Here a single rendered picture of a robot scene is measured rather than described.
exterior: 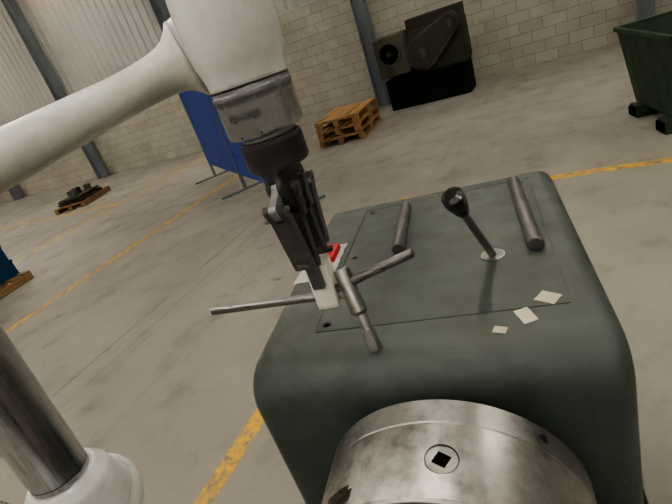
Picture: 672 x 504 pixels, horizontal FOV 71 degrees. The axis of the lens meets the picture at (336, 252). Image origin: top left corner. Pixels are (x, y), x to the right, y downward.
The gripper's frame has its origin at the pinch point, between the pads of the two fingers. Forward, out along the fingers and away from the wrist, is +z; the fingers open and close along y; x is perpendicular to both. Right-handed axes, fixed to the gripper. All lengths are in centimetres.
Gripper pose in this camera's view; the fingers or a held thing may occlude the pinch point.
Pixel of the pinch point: (323, 281)
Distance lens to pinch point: 62.1
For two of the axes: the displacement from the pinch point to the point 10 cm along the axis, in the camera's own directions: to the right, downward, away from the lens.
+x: 9.2, -1.7, -3.4
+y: -2.3, 4.7, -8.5
